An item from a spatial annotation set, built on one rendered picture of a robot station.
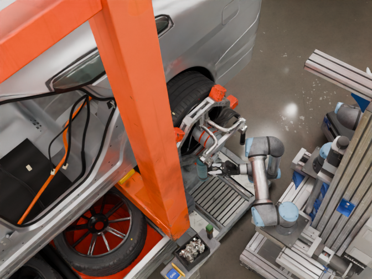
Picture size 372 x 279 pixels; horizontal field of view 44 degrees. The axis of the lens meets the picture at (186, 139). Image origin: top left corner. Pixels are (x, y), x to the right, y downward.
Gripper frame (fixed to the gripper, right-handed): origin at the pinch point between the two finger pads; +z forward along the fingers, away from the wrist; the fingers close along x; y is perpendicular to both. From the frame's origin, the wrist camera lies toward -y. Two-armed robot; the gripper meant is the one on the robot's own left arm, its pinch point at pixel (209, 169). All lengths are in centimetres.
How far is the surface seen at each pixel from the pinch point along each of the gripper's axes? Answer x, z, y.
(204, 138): 19.7, 2.5, -7.3
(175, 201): -34.0, 21.0, -26.4
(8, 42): -59, 49, -189
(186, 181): 21, 19, 60
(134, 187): -4, 53, 15
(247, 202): 7, -29, 75
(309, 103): 107, -96, 82
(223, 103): 40.8, -11.9, -17.8
